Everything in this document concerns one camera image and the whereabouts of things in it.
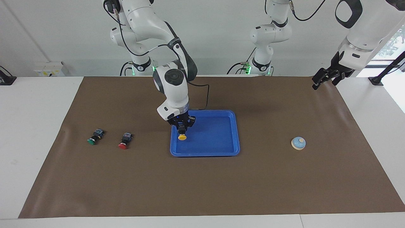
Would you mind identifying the red mushroom push button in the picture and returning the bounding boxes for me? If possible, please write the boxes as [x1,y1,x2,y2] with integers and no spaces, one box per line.
[118,132,134,150]

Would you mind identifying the light blue call bell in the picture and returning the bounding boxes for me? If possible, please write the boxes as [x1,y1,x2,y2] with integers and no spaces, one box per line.
[291,136,307,151]

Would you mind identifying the green mushroom push button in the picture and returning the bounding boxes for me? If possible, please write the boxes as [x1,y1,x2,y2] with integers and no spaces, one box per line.
[87,128,105,146]

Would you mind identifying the blue plastic tray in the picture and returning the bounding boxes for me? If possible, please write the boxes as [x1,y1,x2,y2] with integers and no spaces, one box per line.
[170,110,240,157]

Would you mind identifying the brown table mat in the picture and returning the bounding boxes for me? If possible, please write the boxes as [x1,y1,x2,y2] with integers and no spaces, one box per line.
[18,76,405,219]

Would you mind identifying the window with greenery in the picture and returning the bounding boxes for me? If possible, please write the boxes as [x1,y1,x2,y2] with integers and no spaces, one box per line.
[370,25,405,62]

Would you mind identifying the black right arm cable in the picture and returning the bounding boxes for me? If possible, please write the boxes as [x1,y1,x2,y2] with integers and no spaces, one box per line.
[108,0,210,111]

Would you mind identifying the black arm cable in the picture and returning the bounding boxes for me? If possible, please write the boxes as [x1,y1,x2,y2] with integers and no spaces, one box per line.
[108,0,210,111]
[289,0,327,22]

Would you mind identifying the black camera stand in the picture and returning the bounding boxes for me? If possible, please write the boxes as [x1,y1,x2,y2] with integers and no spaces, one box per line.
[369,51,405,86]

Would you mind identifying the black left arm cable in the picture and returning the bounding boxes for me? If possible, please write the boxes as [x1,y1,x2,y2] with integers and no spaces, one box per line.
[289,0,327,22]

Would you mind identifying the black left base cable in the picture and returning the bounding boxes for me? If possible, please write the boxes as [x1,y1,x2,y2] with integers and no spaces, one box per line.
[227,47,256,75]

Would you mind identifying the black base cable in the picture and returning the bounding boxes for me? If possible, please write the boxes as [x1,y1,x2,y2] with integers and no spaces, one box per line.
[119,61,135,77]
[227,47,256,75]

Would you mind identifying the black right base cable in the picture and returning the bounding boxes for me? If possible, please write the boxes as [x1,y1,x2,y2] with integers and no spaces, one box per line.
[119,61,135,77]

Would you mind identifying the white wall power box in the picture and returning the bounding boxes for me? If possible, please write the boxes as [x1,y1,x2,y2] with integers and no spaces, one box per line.
[34,61,65,77]

